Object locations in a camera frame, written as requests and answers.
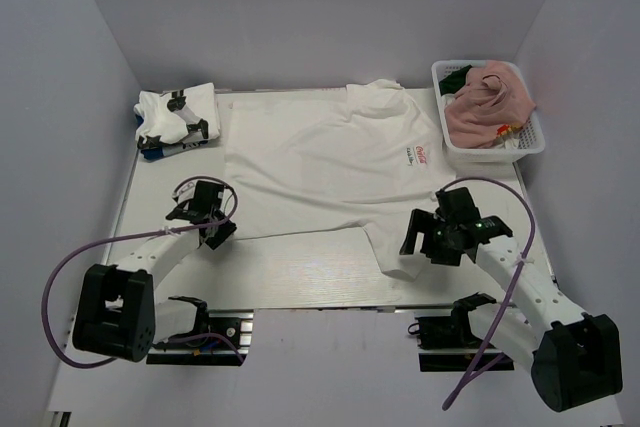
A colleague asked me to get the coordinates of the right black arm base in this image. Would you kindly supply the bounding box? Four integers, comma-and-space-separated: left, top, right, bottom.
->
407, 314, 515, 373

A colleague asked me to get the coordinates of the folded white printed t-shirt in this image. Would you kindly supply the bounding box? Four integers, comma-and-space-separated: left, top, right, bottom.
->
133, 82, 221, 150

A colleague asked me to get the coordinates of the white red-print t-shirt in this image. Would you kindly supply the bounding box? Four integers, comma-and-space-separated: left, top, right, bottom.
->
225, 80, 455, 282

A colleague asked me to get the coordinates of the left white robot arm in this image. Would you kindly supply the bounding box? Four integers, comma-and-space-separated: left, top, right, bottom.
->
72, 177, 237, 362

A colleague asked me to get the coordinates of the dark green t-shirt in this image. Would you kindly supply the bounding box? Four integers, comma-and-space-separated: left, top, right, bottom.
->
438, 65, 472, 95

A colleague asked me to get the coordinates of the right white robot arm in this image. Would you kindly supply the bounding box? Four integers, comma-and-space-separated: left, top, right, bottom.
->
400, 184, 623, 412

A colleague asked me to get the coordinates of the pink t-shirt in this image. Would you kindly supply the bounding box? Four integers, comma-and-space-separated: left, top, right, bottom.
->
445, 60, 535, 149

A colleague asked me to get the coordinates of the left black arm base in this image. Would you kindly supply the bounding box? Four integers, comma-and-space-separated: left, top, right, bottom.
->
146, 311, 254, 367

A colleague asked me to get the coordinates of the folded blue t-shirt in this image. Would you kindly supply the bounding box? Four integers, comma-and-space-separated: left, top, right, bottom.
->
136, 115, 209, 162

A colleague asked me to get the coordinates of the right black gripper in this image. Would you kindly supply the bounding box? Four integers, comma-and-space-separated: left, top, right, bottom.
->
400, 208, 463, 267

